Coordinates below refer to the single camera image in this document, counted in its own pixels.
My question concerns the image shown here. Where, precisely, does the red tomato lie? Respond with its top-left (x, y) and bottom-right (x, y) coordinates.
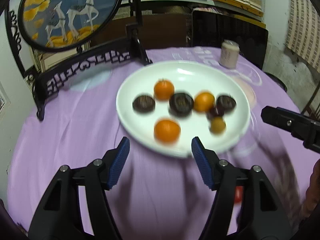
top-left (234, 186), bottom-right (243, 204)

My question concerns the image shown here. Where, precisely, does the dark water chestnut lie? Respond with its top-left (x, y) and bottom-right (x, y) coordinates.
top-left (169, 93), bottom-right (194, 117)
top-left (132, 94), bottom-right (156, 113)
top-left (216, 95), bottom-right (236, 113)

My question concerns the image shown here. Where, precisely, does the tan longan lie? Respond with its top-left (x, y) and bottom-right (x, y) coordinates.
top-left (210, 117), bottom-right (226, 134)

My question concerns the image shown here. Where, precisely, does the dark cherry with stem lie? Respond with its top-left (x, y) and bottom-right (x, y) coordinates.
top-left (207, 106), bottom-right (225, 119)

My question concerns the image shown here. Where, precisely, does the yellow orange tomato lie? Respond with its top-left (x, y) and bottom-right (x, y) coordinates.
top-left (194, 92), bottom-right (215, 113)

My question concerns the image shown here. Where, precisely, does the small orange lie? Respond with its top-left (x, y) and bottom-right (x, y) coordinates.
top-left (154, 119), bottom-right (181, 144)

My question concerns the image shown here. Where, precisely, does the small mandarin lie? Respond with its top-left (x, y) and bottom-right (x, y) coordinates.
top-left (153, 79), bottom-right (175, 101)

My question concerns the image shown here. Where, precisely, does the operator right hand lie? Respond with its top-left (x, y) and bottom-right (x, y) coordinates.
top-left (302, 160), bottom-right (320, 218)

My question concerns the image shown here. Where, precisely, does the wooden chair right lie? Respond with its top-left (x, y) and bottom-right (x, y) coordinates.
top-left (301, 82), bottom-right (320, 121)

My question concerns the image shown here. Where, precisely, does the checked curtain cloth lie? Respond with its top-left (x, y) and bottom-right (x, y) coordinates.
top-left (286, 0), bottom-right (319, 71)

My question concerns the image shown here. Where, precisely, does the beige drink can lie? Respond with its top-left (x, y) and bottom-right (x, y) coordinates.
top-left (219, 40), bottom-right (240, 69)

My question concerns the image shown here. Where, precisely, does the white oval plate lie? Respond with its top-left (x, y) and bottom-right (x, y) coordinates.
top-left (116, 61), bottom-right (250, 158)

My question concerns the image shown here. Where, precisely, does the dark wooden chair back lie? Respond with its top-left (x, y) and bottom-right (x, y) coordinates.
top-left (91, 14), bottom-right (191, 49)

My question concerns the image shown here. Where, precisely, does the deer painting screen stand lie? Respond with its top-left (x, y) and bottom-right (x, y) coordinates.
top-left (1, 0), bottom-right (151, 120)

